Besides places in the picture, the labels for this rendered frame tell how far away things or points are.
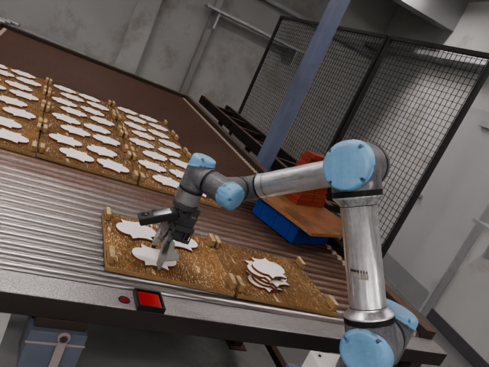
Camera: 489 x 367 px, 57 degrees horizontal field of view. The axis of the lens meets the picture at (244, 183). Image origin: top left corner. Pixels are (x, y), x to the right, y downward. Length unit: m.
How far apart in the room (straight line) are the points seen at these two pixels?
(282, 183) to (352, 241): 0.31
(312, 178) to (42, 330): 0.77
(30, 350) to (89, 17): 6.03
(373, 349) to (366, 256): 0.20
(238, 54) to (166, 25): 1.14
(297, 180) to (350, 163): 0.27
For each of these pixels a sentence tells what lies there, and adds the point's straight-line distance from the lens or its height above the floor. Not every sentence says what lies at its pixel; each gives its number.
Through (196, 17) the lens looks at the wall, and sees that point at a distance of 7.00.
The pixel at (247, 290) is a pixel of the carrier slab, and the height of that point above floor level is 0.94.
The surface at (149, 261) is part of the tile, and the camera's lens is 1.39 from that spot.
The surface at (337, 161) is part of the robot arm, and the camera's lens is 1.04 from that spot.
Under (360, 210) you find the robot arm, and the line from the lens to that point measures 1.05.
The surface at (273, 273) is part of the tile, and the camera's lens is 1.58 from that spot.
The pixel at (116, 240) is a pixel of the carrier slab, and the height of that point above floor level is 0.94.
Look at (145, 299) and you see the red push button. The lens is 1.25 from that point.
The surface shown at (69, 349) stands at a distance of 1.26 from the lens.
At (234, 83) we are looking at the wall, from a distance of 7.18.
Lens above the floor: 1.59
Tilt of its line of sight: 14 degrees down
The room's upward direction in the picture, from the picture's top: 25 degrees clockwise
